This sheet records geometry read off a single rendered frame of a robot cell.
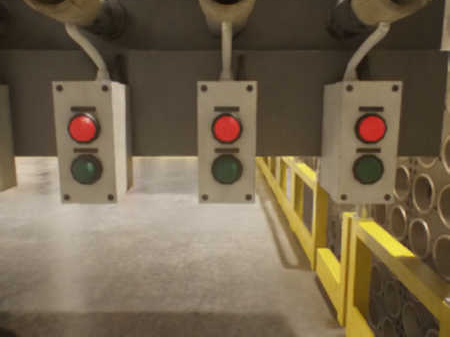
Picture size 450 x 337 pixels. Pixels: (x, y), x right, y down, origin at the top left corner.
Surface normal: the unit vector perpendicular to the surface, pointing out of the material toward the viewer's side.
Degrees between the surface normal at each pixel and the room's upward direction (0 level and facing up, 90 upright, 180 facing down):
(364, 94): 90
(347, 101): 90
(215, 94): 90
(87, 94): 90
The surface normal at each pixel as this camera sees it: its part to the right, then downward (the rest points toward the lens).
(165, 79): 0.00, 0.16
